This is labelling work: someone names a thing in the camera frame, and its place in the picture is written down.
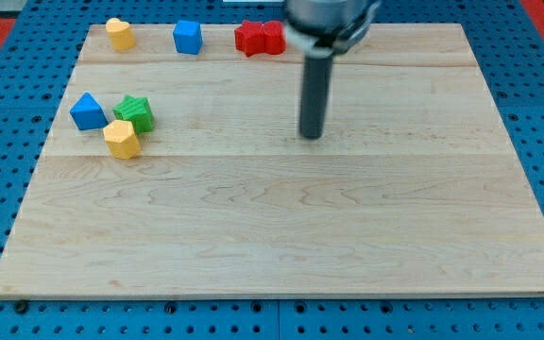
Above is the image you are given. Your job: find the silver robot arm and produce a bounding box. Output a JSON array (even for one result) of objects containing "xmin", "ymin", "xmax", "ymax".
[{"xmin": 284, "ymin": 0, "xmax": 382, "ymax": 58}]

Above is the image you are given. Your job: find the yellow hexagon block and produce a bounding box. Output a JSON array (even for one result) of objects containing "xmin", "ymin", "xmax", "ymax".
[{"xmin": 103, "ymin": 120, "xmax": 142, "ymax": 160}]

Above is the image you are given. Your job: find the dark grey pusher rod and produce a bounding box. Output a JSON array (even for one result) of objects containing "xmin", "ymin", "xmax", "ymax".
[{"xmin": 298, "ymin": 56, "xmax": 333, "ymax": 140}]

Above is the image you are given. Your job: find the red star block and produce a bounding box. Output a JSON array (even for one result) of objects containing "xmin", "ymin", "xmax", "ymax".
[{"xmin": 234, "ymin": 20, "xmax": 265, "ymax": 57}]

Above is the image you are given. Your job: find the red round block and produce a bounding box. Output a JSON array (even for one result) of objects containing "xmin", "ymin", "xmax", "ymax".
[{"xmin": 262, "ymin": 21, "xmax": 286, "ymax": 55}]

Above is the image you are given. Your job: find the green star block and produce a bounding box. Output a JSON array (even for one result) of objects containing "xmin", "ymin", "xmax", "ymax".
[{"xmin": 112, "ymin": 94, "xmax": 154, "ymax": 134}]

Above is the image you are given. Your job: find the blue cube block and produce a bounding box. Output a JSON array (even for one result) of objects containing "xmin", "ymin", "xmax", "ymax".
[{"xmin": 173, "ymin": 21, "xmax": 203, "ymax": 55}]

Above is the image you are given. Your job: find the blue triangle block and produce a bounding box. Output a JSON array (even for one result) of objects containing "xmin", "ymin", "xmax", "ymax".
[{"xmin": 70, "ymin": 92, "xmax": 109, "ymax": 130}]

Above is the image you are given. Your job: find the yellow heart block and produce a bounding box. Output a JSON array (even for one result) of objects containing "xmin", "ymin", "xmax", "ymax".
[{"xmin": 105, "ymin": 18, "xmax": 136, "ymax": 51}]

